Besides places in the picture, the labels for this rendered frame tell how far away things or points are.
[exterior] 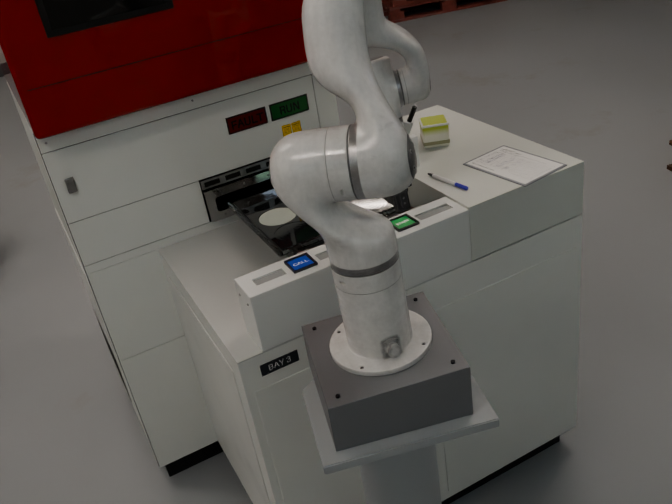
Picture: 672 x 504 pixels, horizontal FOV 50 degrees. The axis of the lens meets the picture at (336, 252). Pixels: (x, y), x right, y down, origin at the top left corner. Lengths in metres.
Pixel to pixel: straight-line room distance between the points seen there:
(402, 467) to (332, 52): 0.79
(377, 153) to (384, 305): 0.28
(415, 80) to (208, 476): 1.52
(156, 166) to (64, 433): 1.27
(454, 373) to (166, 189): 1.05
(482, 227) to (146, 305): 0.98
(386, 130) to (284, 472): 0.95
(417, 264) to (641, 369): 1.28
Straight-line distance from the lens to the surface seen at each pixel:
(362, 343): 1.27
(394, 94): 1.53
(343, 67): 1.12
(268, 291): 1.48
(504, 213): 1.75
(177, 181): 2.01
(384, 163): 1.09
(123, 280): 2.08
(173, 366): 2.26
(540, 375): 2.12
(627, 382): 2.67
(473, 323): 1.84
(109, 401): 2.95
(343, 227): 1.16
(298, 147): 1.12
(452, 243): 1.68
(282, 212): 1.92
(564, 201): 1.88
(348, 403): 1.23
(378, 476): 1.48
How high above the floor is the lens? 1.74
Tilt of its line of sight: 30 degrees down
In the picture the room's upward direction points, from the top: 10 degrees counter-clockwise
